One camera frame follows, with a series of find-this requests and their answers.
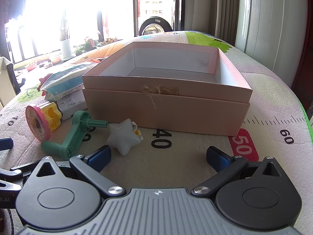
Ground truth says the white charger box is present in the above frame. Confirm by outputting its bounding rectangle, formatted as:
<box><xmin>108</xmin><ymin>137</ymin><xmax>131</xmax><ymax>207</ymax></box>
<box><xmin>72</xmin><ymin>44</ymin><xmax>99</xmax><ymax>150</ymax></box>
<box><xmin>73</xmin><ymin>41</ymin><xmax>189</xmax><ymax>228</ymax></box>
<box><xmin>56</xmin><ymin>90</ymin><xmax>87</xmax><ymax>121</ymax></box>

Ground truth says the colourful play mat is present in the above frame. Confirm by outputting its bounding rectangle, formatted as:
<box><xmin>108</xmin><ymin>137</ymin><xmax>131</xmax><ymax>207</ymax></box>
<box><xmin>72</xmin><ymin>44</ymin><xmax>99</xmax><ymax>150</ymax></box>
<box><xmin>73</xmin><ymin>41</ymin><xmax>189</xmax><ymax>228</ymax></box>
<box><xmin>1</xmin><ymin>31</ymin><xmax>312</xmax><ymax>234</ymax></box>

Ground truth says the pink cardboard box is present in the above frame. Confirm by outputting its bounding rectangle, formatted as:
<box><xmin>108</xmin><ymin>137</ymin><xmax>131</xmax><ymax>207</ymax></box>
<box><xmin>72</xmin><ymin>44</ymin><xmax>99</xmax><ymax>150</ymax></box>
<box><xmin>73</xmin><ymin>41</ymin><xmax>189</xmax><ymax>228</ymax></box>
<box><xmin>82</xmin><ymin>41</ymin><xmax>253</xmax><ymax>136</ymax></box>

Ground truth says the white star toy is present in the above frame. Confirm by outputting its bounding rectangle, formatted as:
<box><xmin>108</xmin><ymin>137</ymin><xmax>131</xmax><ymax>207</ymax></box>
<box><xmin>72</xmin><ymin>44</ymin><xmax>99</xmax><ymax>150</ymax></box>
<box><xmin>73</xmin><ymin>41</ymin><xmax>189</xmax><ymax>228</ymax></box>
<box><xmin>106</xmin><ymin>118</ymin><xmax>143</xmax><ymax>156</ymax></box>

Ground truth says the round washing machine door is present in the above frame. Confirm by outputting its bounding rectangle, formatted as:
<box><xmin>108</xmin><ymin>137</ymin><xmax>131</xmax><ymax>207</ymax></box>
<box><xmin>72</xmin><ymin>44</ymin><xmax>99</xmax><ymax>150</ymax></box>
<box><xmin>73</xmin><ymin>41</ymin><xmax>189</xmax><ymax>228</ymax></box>
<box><xmin>139</xmin><ymin>16</ymin><xmax>172</xmax><ymax>36</ymax></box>

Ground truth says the grey curtain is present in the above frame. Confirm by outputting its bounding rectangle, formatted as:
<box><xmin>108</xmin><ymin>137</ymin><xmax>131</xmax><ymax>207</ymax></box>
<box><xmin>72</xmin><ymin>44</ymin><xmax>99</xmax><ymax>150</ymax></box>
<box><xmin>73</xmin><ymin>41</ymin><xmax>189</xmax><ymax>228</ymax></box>
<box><xmin>181</xmin><ymin>0</ymin><xmax>239</xmax><ymax>45</ymax></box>

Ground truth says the green plastic crank handle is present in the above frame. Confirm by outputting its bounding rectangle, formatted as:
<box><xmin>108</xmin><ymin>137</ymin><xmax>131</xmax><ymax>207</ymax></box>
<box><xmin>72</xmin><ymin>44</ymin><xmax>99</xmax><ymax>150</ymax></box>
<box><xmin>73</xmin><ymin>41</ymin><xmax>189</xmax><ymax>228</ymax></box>
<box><xmin>41</xmin><ymin>111</ymin><xmax>108</xmax><ymax>160</ymax></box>

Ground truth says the white plant pot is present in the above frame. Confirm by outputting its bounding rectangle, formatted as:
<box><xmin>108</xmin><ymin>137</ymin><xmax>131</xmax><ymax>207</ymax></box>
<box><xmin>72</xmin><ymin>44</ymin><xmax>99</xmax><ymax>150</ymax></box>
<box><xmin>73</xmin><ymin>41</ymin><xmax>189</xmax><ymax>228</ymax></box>
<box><xmin>60</xmin><ymin>39</ymin><xmax>75</xmax><ymax>61</ymax></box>

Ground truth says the blue wet cotton pack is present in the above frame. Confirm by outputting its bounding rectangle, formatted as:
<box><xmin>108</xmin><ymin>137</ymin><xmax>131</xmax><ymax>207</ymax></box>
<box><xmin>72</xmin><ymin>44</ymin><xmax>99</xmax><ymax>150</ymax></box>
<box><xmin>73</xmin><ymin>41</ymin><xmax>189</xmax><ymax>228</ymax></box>
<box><xmin>41</xmin><ymin>61</ymin><xmax>98</xmax><ymax>101</ymax></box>

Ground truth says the pink yellow round toy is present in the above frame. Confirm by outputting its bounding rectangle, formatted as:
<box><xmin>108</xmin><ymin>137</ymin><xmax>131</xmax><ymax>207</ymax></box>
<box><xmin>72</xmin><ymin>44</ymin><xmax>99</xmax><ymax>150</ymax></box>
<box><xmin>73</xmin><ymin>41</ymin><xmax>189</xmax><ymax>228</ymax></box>
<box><xmin>25</xmin><ymin>101</ymin><xmax>62</xmax><ymax>142</ymax></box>

